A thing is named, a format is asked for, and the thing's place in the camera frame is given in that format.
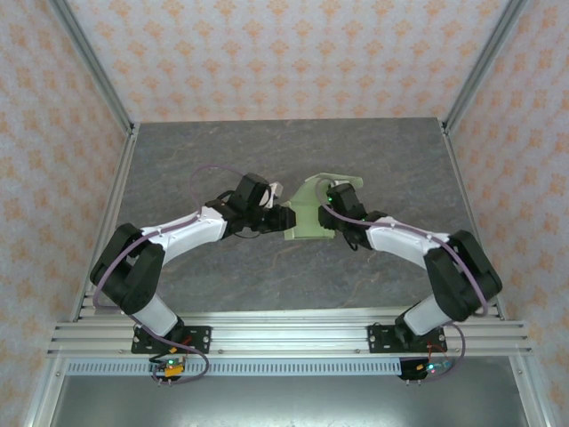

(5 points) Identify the grey metal sheet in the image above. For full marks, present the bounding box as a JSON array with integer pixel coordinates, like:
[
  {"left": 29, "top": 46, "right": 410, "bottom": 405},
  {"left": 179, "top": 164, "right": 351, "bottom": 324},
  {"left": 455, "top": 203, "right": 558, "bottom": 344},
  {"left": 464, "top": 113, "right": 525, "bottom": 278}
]
[{"left": 48, "top": 375, "right": 530, "bottom": 427}]

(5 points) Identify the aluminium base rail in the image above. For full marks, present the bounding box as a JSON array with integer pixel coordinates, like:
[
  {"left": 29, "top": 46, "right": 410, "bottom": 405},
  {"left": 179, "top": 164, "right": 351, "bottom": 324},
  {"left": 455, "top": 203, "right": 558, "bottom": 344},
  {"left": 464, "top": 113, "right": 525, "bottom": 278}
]
[{"left": 46, "top": 310, "right": 534, "bottom": 358}]

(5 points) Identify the aluminium table side rail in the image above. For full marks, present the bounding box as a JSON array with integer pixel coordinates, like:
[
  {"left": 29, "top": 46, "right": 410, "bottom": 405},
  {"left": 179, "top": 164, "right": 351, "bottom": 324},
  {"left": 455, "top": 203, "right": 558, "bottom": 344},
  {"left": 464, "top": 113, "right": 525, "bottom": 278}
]
[
  {"left": 441, "top": 120, "right": 551, "bottom": 427},
  {"left": 24, "top": 124, "right": 141, "bottom": 427}
]

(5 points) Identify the grey slotted cable duct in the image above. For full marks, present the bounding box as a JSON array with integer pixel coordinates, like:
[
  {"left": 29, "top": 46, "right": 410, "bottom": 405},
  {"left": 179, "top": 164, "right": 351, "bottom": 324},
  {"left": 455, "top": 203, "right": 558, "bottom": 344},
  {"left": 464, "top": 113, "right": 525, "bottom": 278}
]
[{"left": 66, "top": 359, "right": 404, "bottom": 377}]

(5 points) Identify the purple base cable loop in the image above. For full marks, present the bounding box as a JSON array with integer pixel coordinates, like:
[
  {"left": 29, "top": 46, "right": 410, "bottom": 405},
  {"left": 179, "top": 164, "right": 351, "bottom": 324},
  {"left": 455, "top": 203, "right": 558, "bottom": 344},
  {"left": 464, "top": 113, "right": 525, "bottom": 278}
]
[
  {"left": 420, "top": 323, "right": 468, "bottom": 384},
  {"left": 146, "top": 341, "right": 211, "bottom": 385}
]

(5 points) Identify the aluminium frame post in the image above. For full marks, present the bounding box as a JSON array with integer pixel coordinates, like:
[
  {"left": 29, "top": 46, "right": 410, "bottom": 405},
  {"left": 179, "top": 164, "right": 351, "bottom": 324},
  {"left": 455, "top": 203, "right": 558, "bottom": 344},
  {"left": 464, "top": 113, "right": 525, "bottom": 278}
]
[
  {"left": 46, "top": 0, "right": 137, "bottom": 134},
  {"left": 442, "top": 0, "right": 530, "bottom": 134}
]

